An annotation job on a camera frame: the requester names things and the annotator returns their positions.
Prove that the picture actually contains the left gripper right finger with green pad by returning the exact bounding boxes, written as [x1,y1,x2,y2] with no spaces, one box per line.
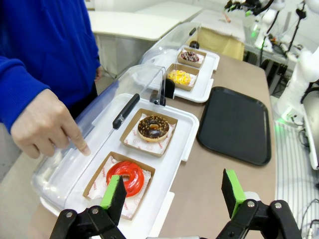
[215,168,304,239]

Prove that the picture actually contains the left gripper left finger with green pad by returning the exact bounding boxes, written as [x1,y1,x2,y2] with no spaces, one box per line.
[49,175,128,239]

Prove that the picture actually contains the person's right forearm blue sleeve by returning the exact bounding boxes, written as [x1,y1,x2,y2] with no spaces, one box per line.
[0,55,51,134]

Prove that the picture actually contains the red glazed donut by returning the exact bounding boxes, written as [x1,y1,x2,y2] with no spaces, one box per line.
[106,160,146,198]

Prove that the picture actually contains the brown cardboard donut box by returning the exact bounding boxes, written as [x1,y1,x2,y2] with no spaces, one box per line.
[82,151,157,221]
[176,47,207,69]
[119,108,178,158]
[165,63,200,92]

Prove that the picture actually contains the black plastic serving tray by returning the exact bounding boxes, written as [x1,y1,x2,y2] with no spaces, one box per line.
[196,86,272,166]

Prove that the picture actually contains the white donut case base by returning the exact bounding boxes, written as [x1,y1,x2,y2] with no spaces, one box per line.
[39,93,200,238]
[138,46,221,104]

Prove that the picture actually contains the chocolate donut with nuts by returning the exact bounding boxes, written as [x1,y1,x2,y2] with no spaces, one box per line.
[137,115,170,143]

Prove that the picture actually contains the yellow sprinkled donut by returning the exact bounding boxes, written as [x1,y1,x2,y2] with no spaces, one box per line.
[167,69,191,85]

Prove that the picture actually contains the chocolate donut pink sprinkles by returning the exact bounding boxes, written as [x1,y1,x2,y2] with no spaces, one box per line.
[180,51,200,63]

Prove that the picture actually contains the person's right hand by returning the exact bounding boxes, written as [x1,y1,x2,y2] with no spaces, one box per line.
[10,89,91,159]

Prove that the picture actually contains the person's left hand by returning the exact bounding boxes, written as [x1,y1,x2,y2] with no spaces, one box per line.
[94,65,103,82]

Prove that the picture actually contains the black round lid hinge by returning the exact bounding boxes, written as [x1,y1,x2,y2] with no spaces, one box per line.
[164,78,176,100]

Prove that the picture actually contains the beige box white cloth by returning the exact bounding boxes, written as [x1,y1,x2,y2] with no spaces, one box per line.
[196,9,247,61]

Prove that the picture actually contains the person's torso blue sweater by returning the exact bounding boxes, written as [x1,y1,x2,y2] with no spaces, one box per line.
[0,0,101,120]

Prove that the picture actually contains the white background table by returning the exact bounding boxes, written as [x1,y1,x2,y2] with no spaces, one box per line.
[88,9,180,42]

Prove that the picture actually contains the black tripod stand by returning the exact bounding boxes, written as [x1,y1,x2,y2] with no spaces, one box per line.
[286,1,308,55]

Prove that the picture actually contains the aluminium slotted rail table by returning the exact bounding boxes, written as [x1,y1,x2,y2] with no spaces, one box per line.
[273,119,319,231]

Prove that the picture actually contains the clear case lid black handle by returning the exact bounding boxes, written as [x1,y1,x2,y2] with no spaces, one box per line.
[30,65,167,211]
[138,21,202,93]

